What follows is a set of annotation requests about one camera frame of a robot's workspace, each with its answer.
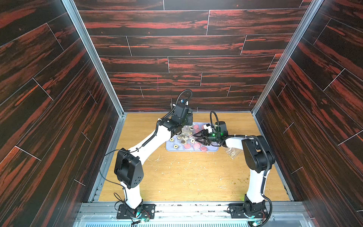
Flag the aluminium corner profile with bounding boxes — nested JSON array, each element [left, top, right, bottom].
[[251, 0, 323, 117], [61, 0, 124, 117]]

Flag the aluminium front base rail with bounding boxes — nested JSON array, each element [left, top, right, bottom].
[[74, 201, 312, 227]]

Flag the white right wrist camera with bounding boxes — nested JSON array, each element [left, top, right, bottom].
[[203, 123, 213, 133]]

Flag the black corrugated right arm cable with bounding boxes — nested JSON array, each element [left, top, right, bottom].
[[209, 111, 273, 227]]

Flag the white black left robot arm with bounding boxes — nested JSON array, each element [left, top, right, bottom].
[[114, 103, 193, 210]]

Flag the aluminium corner profile left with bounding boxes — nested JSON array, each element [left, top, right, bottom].
[[61, 0, 124, 117]]

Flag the ziploc bag with yellow cookies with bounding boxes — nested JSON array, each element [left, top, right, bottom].
[[181, 125, 194, 137]]

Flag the lavender plastic tray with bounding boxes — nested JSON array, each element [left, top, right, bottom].
[[165, 122, 218, 152]]

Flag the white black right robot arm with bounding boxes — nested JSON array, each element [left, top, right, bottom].
[[193, 122, 275, 204]]

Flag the ziploc bag with pink cookies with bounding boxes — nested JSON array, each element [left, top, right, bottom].
[[226, 148, 243, 159]]

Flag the aluminium corner profile right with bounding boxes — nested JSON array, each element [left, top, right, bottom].
[[251, 0, 323, 117]]

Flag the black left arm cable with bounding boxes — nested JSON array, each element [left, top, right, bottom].
[[97, 89, 193, 205]]

